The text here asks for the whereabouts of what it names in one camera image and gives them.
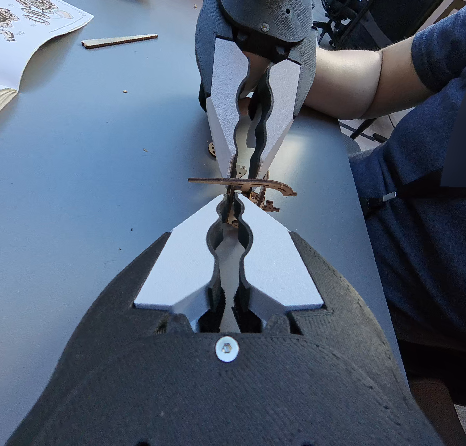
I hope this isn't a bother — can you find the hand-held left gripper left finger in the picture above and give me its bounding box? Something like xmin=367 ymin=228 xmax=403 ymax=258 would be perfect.
xmin=134 ymin=194 xmax=224 ymax=333

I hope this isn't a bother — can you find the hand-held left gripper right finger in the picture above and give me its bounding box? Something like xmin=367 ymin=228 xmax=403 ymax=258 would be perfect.
xmin=235 ymin=194 xmax=325 ymax=332

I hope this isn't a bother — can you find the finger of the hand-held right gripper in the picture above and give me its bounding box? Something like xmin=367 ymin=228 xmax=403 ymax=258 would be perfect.
xmin=246 ymin=61 xmax=303 ymax=177
xmin=206 ymin=36 xmax=255 ymax=173

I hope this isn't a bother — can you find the curved wooden model assembly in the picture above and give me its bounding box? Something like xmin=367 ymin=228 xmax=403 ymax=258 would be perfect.
xmin=188 ymin=163 xmax=297 ymax=232

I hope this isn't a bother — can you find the person's right forearm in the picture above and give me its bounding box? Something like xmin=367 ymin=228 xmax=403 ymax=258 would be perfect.
xmin=302 ymin=36 xmax=435 ymax=121

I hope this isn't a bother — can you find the model instruction booklet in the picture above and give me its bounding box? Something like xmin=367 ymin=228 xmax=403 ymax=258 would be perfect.
xmin=0 ymin=0 xmax=94 ymax=112

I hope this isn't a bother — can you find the black office chair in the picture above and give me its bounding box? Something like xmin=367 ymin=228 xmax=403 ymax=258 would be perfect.
xmin=313 ymin=0 xmax=359 ymax=47

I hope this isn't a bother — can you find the tapered wooden stick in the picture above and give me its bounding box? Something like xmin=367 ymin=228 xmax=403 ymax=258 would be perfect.
xmin=81 ymin=34 xmax=159 ymax=49

